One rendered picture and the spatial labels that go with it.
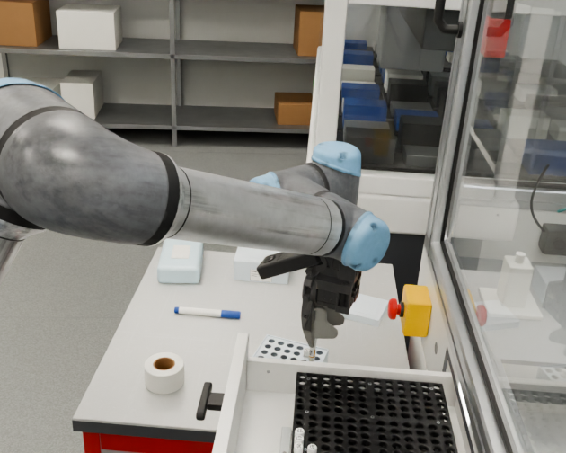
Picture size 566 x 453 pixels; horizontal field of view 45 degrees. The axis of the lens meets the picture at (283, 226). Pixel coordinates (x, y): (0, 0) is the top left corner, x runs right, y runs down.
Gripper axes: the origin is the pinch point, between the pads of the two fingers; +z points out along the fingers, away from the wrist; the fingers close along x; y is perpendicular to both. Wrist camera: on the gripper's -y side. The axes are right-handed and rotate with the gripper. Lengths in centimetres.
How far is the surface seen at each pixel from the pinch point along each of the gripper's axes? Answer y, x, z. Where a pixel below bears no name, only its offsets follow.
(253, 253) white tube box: -23.8, 33.6, 5.3
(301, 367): 2.2, -11.8, -2.5
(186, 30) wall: -198, 344, 19
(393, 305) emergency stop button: 12.0, 12.2, -2.6
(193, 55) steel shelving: -171, 299, 25
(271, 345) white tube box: -8.3, 4.2, 7.0
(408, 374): 18.3, -7.2, -2.8
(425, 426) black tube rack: 22.7, -18.8, -3.6
